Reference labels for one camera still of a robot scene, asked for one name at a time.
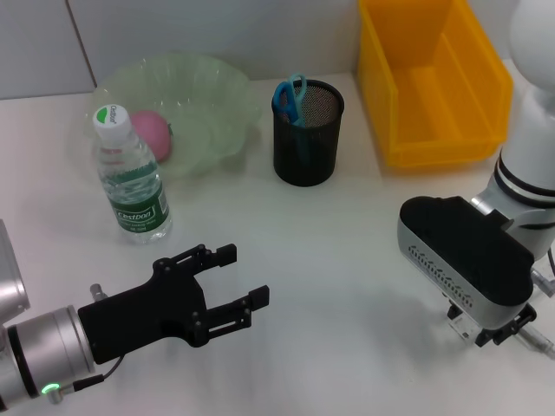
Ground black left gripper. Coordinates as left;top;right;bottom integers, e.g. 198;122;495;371
76;243;271;366

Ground transparent plastic ruler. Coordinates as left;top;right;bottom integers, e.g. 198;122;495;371
448;315;477;344

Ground silver grey pen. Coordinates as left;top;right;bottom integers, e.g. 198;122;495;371
518;325;555;354

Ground clear green-label water bottle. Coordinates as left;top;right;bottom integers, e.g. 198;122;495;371
91;104;173;246

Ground pink peach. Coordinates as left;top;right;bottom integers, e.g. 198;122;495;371
129;110;173;164

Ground blue plastic scissors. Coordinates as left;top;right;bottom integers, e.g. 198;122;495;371
271;73;309;168

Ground pale green glass fruit plate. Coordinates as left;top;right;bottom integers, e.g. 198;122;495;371
86;52;264;178

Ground black mesh cup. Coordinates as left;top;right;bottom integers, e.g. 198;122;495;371
271;80;346;188

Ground yellow plastic storage bin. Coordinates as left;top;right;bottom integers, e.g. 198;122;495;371
356;0;514;169

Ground right wrist cable with connector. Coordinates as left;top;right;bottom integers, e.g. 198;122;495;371
532;249;555;299

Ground left wrist cable with connectors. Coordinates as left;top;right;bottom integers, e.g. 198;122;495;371
46;283;123;394

